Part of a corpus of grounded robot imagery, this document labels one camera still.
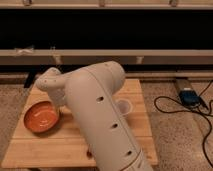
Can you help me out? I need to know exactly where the black cable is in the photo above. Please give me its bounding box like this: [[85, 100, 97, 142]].
[[153, 79, 213, 169]]

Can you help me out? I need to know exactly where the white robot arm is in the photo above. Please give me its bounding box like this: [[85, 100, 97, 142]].
[[35, 61, 153, 171]]

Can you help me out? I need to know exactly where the blue electronic device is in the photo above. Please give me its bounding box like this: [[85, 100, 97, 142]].
[[179, 89, 200, 107]]

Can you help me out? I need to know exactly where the grey metal shelf rail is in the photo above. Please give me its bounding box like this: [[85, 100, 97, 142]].
[[0, 49, 213, 65]]

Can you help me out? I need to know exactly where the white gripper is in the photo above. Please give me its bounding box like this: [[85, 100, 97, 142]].
[[48, 89, 66, 107]]

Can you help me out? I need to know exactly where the dark red sausage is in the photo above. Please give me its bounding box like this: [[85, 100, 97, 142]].
[[86, 149, 92, 158]]

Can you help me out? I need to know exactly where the orange ceramic bowl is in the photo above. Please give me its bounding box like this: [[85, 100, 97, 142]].
[[23, 101, 60, 133]]

